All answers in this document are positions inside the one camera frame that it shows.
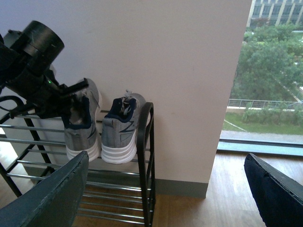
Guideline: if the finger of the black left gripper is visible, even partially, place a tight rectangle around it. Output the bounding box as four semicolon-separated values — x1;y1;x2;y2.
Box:
62;79;89;95

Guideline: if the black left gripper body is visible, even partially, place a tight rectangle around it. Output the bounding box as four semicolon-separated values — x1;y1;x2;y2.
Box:
14;69;71;118

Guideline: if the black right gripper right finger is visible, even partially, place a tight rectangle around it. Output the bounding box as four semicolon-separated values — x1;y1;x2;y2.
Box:
244;153;303;227

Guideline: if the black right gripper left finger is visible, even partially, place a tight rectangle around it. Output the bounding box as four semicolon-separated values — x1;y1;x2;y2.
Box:
0;151;89;227

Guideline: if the grey knit sneaker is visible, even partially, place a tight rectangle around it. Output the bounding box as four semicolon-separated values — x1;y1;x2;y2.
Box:
62;79;102;162
101;90;146;165

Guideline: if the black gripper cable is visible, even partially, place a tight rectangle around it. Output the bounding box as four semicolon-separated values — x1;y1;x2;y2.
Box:
0;94;31;120

